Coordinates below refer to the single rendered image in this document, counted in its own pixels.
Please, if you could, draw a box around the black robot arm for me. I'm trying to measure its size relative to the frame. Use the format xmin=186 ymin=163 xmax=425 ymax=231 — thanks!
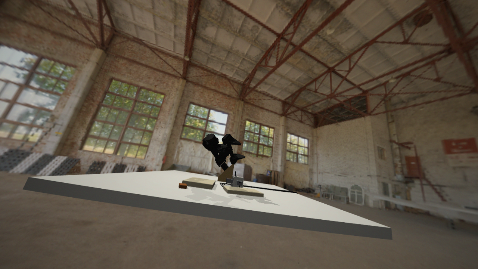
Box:
xmin=202 ymin=133 xmax=229 ymax=171

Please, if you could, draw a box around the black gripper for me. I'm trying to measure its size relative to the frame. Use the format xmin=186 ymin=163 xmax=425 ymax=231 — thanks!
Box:
xmin=219 ymin=134 xmax=245 ymax=164

